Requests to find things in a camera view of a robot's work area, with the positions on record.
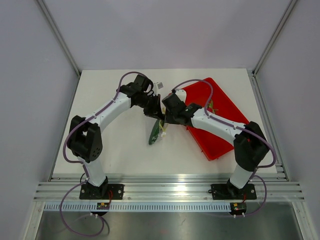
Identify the small circuit board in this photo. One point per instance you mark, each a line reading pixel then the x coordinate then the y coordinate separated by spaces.
pixel 103 206
pixel 238 207

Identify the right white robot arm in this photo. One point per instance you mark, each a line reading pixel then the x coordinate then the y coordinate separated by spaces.
pixel 248 141

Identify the green cucumber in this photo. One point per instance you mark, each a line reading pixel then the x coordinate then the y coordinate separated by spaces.
pixel 156 132

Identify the clear zip top bag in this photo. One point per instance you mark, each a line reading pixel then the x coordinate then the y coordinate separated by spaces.
pixel 164 133

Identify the aluminium frame post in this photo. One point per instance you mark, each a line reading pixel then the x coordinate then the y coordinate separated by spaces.
pixel 275 35
pixel 53 26

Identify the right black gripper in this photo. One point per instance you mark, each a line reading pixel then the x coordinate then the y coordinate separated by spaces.
pixel 169 119

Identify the pink dragon fruit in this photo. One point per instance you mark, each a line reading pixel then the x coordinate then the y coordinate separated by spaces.
pixel 210 107

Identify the red plastic tray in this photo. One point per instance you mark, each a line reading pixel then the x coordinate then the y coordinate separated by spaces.
pixel 212 146

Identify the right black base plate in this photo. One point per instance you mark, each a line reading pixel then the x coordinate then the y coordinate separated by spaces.
pixel 220 192

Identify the right aluminium frame post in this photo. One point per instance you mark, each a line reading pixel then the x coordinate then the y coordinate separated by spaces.
pixel 275 35

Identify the right small circuit board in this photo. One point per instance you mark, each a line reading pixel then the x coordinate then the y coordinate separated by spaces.
pixel 238 207

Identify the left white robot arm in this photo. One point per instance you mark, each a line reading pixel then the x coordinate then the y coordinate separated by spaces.
pixel 85 133

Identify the white slotted cable duct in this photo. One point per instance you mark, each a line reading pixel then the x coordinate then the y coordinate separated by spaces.
pixel 146 207

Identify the left aluminium frame post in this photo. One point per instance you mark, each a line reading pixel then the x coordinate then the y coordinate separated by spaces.
pixel 53 26

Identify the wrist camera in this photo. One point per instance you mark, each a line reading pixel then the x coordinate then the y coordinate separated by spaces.
pixel 180 93
pixel 157 86

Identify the aluminium mounting rail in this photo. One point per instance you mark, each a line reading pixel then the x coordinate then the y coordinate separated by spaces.
pixel 171 187

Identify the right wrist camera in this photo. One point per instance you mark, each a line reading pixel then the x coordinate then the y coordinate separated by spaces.
pixel 180 93

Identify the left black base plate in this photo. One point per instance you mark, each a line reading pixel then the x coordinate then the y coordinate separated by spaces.
pixel 115 191

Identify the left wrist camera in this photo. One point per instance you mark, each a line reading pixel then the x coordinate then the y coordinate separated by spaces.
pixel 157 86

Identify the left small circuit board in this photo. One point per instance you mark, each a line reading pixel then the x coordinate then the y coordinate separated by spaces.
pixel 103 206

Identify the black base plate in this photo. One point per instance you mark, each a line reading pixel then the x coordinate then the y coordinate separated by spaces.
pixel 115 191
pixel 220 192

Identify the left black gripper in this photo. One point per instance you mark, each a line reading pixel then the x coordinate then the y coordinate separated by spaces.
pixel 155 111

